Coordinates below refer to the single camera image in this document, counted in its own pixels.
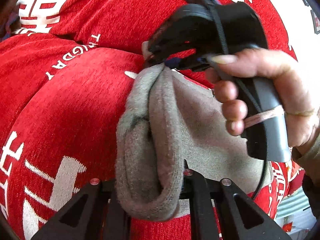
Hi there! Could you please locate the grey knit garment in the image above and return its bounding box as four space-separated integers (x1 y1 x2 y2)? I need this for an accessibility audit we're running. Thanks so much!
116 64 273 221

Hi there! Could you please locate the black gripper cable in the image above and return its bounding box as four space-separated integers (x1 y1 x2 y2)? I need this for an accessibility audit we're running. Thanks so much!
209 3 271 201

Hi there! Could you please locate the dark plaid garment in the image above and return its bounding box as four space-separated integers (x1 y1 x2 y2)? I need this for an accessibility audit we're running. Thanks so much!
1 4 21 42

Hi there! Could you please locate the red wedding blanket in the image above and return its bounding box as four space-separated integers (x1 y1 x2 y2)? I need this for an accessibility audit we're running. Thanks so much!
1 0 295 239

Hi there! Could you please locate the person's right hand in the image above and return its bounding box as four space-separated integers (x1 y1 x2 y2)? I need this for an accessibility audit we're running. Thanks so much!
205 49 319 154

